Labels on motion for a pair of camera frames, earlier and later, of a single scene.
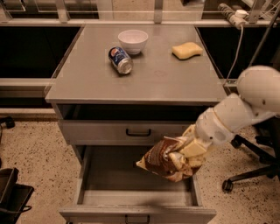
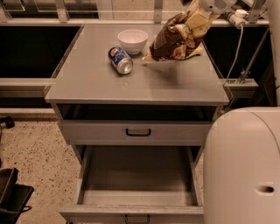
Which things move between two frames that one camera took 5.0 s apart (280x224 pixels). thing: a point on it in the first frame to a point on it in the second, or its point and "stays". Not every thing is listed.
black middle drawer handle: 137,222 stays
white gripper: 210,129 to 218,5
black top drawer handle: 137,134 stays
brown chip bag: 176,159 to 167,45
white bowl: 134,41 stays
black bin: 13,196 stays
